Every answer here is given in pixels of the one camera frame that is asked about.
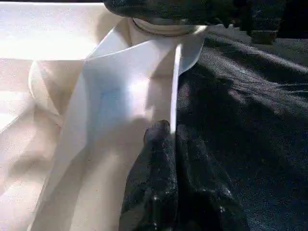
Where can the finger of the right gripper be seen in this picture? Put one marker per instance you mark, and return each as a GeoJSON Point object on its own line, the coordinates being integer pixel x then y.
{"type": "Point", "coordinates": [163, 9]}

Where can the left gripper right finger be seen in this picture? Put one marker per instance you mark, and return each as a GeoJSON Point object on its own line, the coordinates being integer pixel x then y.
{"type": "Point", "coordinates": [204, 197]}

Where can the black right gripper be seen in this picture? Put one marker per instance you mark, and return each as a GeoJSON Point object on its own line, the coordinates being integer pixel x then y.
{"type": "Point", "coordinates": [262, 19]}

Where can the white plastic table top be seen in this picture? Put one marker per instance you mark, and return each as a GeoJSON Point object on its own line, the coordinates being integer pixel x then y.
{"type": "Point", "coordinates": [48, 24]}

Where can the black work mat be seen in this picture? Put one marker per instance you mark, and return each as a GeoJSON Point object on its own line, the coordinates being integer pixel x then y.
{"type": "Point", "coordinates": [252, 108]}

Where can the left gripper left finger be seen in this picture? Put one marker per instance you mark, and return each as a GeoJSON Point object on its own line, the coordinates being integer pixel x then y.
{"type": "Point", "coordinates": [154, 183]}

